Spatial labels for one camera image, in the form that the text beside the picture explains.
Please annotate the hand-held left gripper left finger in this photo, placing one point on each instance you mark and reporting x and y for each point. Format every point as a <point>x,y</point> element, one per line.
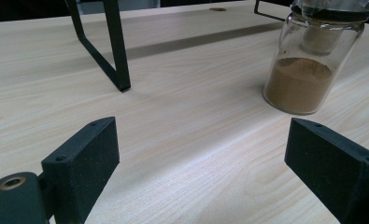
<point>85,165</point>

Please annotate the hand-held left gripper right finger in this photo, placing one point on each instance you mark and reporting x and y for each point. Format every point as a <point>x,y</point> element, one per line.
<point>334,168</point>

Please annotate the glass spice jar silver lid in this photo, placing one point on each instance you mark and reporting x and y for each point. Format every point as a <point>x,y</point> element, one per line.
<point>297,87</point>

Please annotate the black metal shelf rack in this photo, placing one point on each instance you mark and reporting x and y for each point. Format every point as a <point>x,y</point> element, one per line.
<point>120,62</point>

